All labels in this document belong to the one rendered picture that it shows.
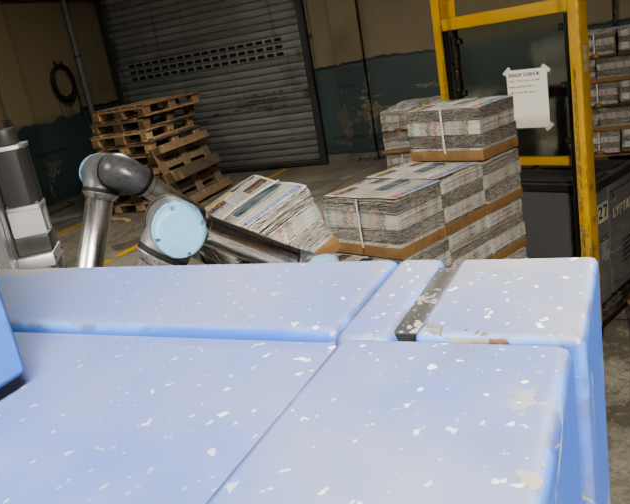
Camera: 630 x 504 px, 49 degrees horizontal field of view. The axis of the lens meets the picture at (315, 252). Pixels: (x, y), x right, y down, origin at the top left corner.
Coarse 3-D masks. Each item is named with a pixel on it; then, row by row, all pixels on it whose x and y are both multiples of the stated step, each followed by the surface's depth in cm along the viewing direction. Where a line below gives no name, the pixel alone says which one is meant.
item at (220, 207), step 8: (256, 176) 219; (240, 184) 219; (248, 184) 216; (256, 184) 213; (264, 184) 211; (232, 192) 216; (240, 192) 214; (248, 192) 211; (216, 200) 217; (224, 200) 214; (232, 200) 211; (240, 200) 209; (208, 208) 214; (216, 208) 211; (224, 208) 209; (232, 208) 207; (216, 216) 207; (200, 248) 217; (208, 248) 207; (208, 256) 214; (208, 264) 221
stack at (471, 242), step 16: (480, 224) 287; (448, 240) 273; (464, 240) 280; (480, 240) 288; (352, 256) 268; (368, 256) 267; (416, 256) 258; (432, 256) 265; (448, 256) 273; (464, 256) 280; (480, 256) 289
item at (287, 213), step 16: (272, 192) 201; (288, 192) 193; (304, 192) 193; (256, 208) 195; (272, 208) 189; (288, 208) 191; (304, 208) 194; (240, 224) 190; (256, 224) 187; (272, 224) 189; (288, 224) 192; (304, 224) 194; (320, 224) 197; (288, 240) 193; (304, 240) 195; (320, 240) 197; (224, 256) 196
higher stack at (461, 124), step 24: (504, 96) 295; (408, 120) 305; (432, 120) 295; (456, 120) 287; (480, 120) 280; (504, 120) 294; (432, 144) 299; (456, 144) 291; (480, 144) 283; (504, 168) 295; (504, 192) 298; (504, 216) 299; (504, 240) 300
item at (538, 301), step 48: (384, 288) 26; (432, 288) 26; (480, 288) 24; (528, 288) 24; (576, 288) 23; (384, 336) 22; (432, 336) 22; (480, 336) 21; (528, 336) 20; (576, 336) 20; (576, 384) 20
